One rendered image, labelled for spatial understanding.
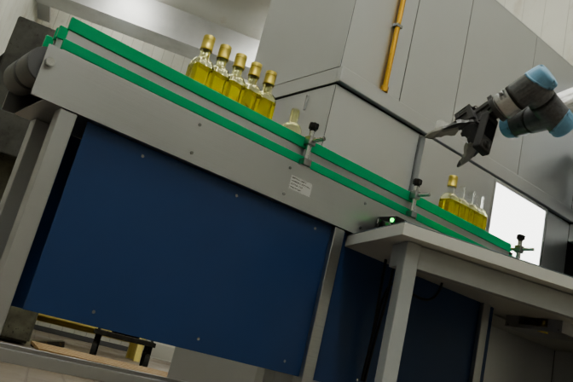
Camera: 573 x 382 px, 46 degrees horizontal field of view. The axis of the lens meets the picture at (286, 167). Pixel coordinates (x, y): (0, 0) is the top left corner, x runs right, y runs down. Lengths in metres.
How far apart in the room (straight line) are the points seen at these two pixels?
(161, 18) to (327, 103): 9.38
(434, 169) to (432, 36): 0.56
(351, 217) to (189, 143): 0.57
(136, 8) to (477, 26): 9.03
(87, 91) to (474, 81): 1.90
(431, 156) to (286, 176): 0.99
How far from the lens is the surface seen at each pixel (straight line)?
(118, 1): 11.67
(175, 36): 11.59
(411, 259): 1.73
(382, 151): 2.53
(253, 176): 1.75
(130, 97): 1.60
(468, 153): 1.93
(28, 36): 6.54
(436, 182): 2.70
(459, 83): 2.94
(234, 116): 1.76
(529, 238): 3.22
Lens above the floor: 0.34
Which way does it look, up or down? 16 degrees up
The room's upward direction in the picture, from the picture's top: 14 degrees clockwise
